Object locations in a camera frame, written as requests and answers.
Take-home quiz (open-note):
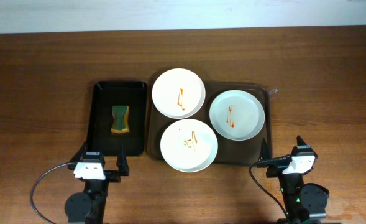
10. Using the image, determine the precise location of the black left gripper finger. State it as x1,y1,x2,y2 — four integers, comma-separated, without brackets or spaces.
116,144,129,176
67,141,88,170

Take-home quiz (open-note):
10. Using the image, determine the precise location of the green yellow sponge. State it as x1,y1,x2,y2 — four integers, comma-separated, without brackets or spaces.
111,105,130,134

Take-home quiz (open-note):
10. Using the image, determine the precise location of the white plate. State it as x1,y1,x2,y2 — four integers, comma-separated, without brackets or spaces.
160,119,218,173
209,90,265,141
152,68,206,119

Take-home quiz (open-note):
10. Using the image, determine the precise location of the white plate bottom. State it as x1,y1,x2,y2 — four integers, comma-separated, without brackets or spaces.
160,119,218,173

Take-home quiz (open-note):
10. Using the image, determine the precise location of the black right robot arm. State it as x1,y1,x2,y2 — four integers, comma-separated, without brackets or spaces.
256,136,329,224

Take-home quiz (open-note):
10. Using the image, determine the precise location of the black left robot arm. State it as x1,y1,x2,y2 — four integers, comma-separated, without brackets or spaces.
64,142,130,224

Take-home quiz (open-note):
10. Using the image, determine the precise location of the large brown tray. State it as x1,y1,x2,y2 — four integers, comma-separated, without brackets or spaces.
147,81,272,166

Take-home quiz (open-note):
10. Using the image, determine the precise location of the small black tray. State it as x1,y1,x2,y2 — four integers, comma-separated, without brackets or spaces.
86,81,147,156

